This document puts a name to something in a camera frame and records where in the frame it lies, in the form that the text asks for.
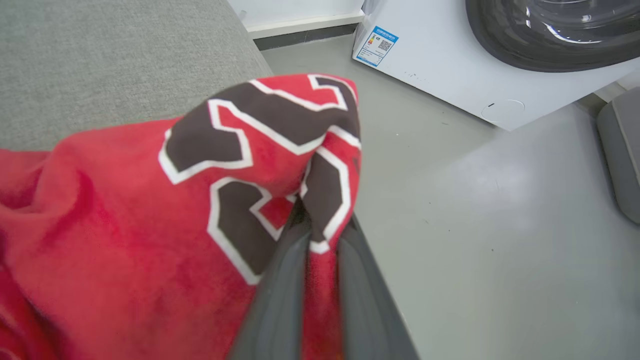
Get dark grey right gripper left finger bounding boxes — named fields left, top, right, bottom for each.
left=227, top=214, right=314, bottom=360

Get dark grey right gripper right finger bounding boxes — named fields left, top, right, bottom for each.
left=337, top=214, right=421, bottom=360

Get red basketball jersey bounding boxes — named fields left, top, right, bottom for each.
left=0, top=73, right=363, bottom=360

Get round white filter cover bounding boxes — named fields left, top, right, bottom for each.
left=480, top=98, right=526, bottom=126

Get white washing machine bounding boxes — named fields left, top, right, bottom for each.
left=351, top=0, right=640, bottom=132

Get blue white energy label sticker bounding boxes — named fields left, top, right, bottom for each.
left=355, top=25, right=400, bottom=68

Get grey rounded container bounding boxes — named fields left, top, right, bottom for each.
left=596, top=87, right=640, bottom=224

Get grey fabric sofa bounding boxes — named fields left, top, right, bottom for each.
left=0, top=0, right=275, bottom=152

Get dark round washing machine door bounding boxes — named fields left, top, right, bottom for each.
left=464, top=0, right=640, bottom=74

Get white wall baseboard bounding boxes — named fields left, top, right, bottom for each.
left=247, top=11, right=366, bottom=41

